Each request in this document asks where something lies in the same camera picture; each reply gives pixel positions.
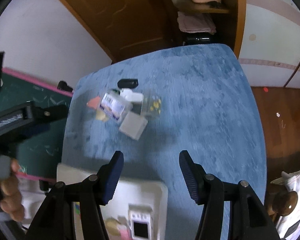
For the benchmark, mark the white plastic tray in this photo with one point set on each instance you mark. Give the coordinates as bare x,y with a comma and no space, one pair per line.
129,192

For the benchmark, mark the blue fuzzy table mat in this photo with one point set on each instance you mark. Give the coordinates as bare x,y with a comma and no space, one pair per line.
207,108

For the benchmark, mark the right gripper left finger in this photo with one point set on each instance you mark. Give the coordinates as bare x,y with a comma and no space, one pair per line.
100,188

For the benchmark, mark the green chalkboard pink frame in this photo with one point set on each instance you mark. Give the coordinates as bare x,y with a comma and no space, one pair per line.
40,154

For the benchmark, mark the white earbud case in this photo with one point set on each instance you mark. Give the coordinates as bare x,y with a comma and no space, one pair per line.
131,96

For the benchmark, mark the white handheld game console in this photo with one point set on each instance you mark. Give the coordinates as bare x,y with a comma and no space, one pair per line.
140,221

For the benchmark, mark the wooden shelf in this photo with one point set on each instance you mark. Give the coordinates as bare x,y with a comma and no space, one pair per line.
228,17

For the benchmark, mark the black small case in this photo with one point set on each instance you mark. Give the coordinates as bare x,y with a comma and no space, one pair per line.
128,83

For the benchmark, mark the pink folded towel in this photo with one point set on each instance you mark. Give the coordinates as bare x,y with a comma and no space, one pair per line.
201,23

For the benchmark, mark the pink sponge puff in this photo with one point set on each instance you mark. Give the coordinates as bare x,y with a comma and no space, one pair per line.
94,102

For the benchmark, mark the white power adapter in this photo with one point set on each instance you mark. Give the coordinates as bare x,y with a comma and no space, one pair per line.
133,125

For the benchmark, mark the brown wooden door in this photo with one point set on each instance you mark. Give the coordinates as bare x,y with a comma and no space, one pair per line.
124,28

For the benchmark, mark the clear bag yellow items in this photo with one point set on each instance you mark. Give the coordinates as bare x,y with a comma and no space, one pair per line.
151,105

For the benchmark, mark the clear plastic floss box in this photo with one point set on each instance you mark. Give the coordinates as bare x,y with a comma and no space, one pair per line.
115,106

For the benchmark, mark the person's left hand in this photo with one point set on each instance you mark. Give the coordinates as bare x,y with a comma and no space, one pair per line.
11,202

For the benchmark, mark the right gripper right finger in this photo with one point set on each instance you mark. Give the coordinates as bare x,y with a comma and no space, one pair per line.
204,188

